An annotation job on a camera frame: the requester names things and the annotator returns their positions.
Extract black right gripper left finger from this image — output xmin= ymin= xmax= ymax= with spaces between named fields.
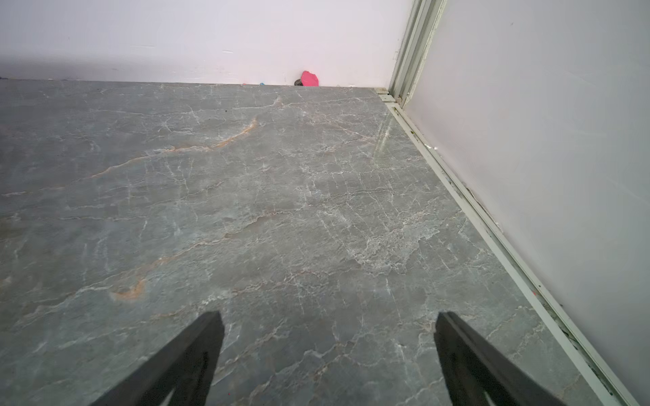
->
xmin=93 ymin=311 xmax=225 ymax=405

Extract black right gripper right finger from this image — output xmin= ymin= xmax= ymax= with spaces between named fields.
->
xmin=434 ymin=311 xmax=563 ymax=405

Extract pink small toy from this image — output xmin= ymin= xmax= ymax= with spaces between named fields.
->
xmin=294 ymin=71 xmax=319 ymax=86

